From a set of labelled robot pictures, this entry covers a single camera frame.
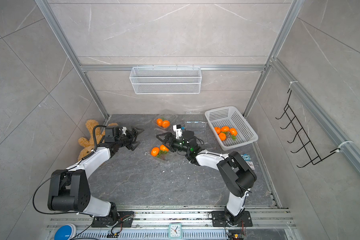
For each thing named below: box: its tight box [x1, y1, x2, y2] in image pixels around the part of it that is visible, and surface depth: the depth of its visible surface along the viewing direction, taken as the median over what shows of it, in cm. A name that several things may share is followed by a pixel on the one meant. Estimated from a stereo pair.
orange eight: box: [229, 128, 238, 137], surface depth 106 cm
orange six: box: [151, 147, 160, 157], surface depth 96 cm
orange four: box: [156, 118, 163, 127], surface depth 110 cm
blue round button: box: [54, 223, 77, 240], surface depth 70 cm
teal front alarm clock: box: [168, 223, 183, 239], surface depth 70 cm
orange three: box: [161, 120, 171, 129], surface depth 109 cm
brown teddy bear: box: [78, 119, 118, 161], surface depth 95 cm
